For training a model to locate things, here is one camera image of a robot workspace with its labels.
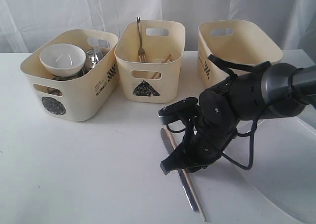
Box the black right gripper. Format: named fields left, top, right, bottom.
left=160, top=73, right=265, bottom=175

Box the cream bin with square mark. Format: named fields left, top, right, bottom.
left=197, top=20, right=283, bottom=88

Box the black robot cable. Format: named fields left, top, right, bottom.
left=167, top=53, right=272, bottom=171

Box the white rectangular plate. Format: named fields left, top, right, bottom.
left=221, top=115, right=316, bottom=224

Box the stainless steel fork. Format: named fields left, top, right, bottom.
left=136, top=17, right=146, bottom=63

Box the white ceramic bowl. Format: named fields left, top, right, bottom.
left=39, top=43, right=86, bottom=77

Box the cream bin with circle mark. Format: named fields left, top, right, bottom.
left=20, top=29, right=119, bottom=122

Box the stainless steel knife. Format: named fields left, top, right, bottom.
left=160, top=128, right=198, bottom=212

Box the wooden chopstick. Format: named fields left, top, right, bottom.
left=151, top=54, right=172, bottom=79
left=165, top=129, right=206, bottom=222

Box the white curtain backdrop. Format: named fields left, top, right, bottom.
left=0, top=0, right=316, bottom=59

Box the stainless steel cup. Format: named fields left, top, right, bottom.
left=46, top=87, right=62, bottom=96
left=52, top=71, right=84, bottom=81

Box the stainless steel bowl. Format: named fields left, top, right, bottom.
left=82, top=46, right=109, bottom=75

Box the cream bin with triangle mark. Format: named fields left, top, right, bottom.
left=115, top=20, right=185, bottom=103

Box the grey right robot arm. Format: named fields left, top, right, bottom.
left=158, top=62, right=316, bottom=174

